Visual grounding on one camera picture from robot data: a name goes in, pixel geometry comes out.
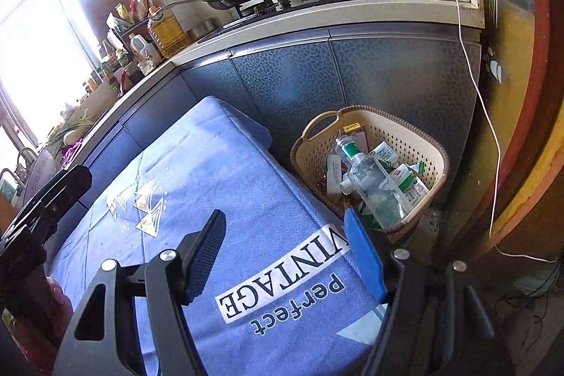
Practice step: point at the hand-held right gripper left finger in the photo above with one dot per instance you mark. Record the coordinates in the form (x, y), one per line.
(205, 252)

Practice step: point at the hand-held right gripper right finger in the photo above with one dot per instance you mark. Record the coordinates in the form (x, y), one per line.
(361, 252)

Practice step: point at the clear plastic bottle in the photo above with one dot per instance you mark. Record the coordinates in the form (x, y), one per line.
(374, 186)

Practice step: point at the white tube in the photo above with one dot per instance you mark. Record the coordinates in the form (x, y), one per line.
(337, 175)

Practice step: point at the white and green printed packet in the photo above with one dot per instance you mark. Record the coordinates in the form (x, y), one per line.
(407, 182)

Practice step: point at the green and white carton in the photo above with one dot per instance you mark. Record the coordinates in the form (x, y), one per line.
(384, 155)

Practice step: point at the beige plastic basket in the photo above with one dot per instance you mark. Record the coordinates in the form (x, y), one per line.
(308, 164)

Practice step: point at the yellow and red box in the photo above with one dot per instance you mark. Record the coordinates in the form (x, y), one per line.
(354, 136)

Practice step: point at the person's left hand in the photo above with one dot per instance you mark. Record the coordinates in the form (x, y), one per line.
(61, 301)

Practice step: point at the white enamel basin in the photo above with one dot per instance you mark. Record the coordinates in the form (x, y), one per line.
(42, 173)

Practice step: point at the steel faucet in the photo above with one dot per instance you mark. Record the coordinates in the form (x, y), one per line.
(25, 160)

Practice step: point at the purple cloth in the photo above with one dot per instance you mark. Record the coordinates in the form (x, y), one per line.
(72, 149)

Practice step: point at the white radish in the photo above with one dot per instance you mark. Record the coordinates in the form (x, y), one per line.
(70, 137)

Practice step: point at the green scallions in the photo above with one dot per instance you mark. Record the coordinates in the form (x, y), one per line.
(72, 127)

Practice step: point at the blue printed tablecloth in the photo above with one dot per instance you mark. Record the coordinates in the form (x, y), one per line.
(189, 173)

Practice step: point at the row of condiment bottles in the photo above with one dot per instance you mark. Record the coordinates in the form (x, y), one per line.
(112, 67)

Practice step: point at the kitchen window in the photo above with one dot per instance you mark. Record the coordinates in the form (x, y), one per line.
(39, 50)

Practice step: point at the white plastic jug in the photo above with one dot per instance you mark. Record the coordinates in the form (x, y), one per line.
(143, 50)

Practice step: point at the grey kitchen cabinet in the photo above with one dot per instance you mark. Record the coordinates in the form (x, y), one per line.
(374, 72)

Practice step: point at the yellow cooking oil bottle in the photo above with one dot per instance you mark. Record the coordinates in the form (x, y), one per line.
(166, 34)

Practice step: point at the pile of food packets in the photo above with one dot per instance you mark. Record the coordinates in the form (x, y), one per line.
(132, 10)

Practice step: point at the small steel container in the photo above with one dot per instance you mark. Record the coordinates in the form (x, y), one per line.
(202, 30)

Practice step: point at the wooden door with glass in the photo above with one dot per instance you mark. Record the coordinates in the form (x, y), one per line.
(520, 72)

